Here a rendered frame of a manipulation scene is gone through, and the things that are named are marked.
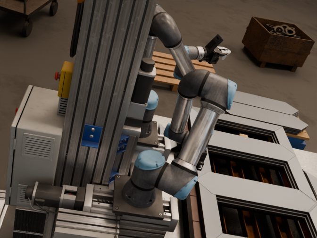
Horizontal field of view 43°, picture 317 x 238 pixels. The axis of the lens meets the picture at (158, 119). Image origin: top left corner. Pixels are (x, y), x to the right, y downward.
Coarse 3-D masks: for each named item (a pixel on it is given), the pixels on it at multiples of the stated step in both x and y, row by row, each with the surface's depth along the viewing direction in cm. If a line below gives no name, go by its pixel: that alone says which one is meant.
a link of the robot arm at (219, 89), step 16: (208, 80) 165; (224, 80) 166; (208, 96) 165; (224, 96) 164; (208, 112) 165; (224, 112) 168; (192, 128) 167; (208, 128) 165; (192, 144) 164; (176, 160) 165; (192, 160) 164; (176, 176) 162; (192, 176) 164; (176, 192) 162
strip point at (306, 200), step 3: (297, 189) 242; (300, 192) 241; (300, 195) 238; (303, 195) 239; (303, 198) 237; (306, 198) 238; (309, 198) 239; (303, 201) 235; (306, 201) 235; (309, 201) 236; (312, 201) 237; (306, 204) 233; (309, 204) 234; (312, 204) 234; (306, 207) 231; (309, 207) 232; (306, 210) 229
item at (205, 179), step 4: (208, 172) 233; (200, 176) 228; (204, 176) 229; (208, 176) 230; (204, 180) 226; (208, 180) 227; (204, 184) 223; (208, 184) 224; (208, 188) 221; (212, 192) 220
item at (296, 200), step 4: (288, 188) 241; (292, 188) 242; (288, 192) 238; (292, 192) 239; (296, 192) 240; (292, 196) 236; (296, 196) 237; (292, 200) 233; (296, 200) 234; (300, 200) 235; (292, 204) 230; (296, 204) 231; (300, 204) 232; (296, 208) 228; (300, 208) 229; (304, 208) 230
